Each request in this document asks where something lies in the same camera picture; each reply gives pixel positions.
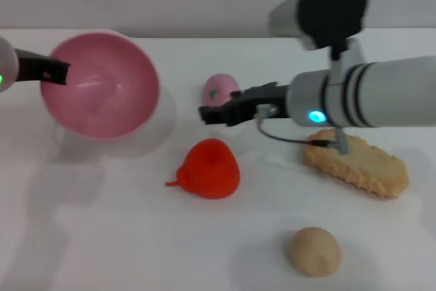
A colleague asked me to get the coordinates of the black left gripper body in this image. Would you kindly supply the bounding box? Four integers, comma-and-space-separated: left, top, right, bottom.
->
15, 48, 57, 82

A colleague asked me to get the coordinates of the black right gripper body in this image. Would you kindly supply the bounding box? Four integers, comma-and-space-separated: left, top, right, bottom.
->
223, 82, 294, 127

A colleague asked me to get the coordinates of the pink plastic bowl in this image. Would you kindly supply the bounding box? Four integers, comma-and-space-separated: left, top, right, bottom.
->
40, 32, 161, 140

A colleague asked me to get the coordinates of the orange toy fruit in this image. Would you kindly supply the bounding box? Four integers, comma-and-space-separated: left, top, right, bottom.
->
165, 138, 241, 200

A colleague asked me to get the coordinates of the pink toy peach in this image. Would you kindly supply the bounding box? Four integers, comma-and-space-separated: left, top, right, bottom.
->
202, 73, 240, 108

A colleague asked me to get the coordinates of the long toy bread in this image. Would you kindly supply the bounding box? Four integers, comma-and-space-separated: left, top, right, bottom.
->
304, 129, 410, 200

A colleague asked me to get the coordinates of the round beige toy bun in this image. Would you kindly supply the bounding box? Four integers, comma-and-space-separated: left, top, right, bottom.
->
290, 226, 342, 277

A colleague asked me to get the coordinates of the right wrist grey cable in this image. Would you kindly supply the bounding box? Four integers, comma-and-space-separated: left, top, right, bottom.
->
255, 104, 350, 155

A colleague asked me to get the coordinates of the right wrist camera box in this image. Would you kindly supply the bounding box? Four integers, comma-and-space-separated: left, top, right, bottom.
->
266, 0, 371, 64

